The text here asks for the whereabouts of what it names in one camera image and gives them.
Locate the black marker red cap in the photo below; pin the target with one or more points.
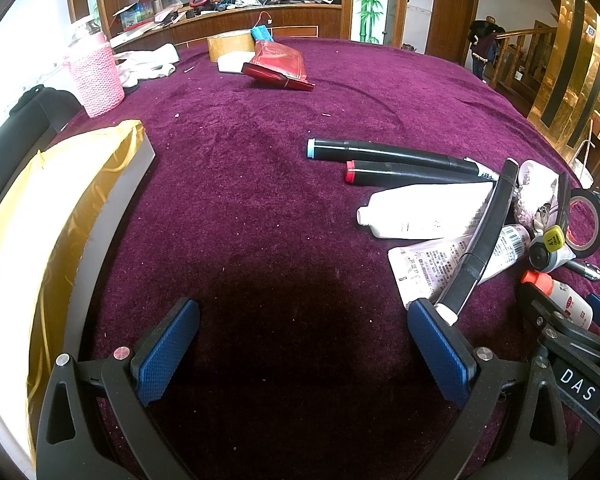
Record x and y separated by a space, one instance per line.
405 172

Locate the lavender printed tube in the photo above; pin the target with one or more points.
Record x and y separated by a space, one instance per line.
430 265

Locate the purple velvet tablecloth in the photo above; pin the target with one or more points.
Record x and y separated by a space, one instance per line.
260 185

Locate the small white box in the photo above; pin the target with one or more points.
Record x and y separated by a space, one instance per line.
230 63

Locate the wooden door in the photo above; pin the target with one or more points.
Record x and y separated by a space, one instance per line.
452 15

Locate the black marker pink tip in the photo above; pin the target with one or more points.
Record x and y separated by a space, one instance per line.
485 230

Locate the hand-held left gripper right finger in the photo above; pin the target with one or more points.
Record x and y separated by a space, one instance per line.
440 355

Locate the pink knitted bottle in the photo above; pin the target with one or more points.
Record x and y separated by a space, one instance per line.
95 80

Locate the white bottle orange cap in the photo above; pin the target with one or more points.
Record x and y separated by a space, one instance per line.
565 302

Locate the wooden counter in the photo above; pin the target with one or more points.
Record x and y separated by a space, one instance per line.
300 20

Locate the black marker blue caps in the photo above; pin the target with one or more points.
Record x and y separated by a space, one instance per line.
380 152

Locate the grey flashlight yellow sticker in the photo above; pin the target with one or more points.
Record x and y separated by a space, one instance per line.
547 255

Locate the bamboo painted panel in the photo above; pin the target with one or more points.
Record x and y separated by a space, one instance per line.
372 0

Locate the red foil packet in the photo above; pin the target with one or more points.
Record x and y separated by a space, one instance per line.
275 62

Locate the plain white tube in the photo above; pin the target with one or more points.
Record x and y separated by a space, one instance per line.
420 210

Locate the brown tape roll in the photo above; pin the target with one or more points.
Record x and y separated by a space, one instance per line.
220 49

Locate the small silver metal object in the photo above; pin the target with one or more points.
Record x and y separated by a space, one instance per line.
587 271

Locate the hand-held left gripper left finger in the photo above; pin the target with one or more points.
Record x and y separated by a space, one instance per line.
167 355

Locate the wooden stair railing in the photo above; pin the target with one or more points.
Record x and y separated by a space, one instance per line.
525 55

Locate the white tray with gold tape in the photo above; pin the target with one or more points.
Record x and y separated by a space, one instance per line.
45 240

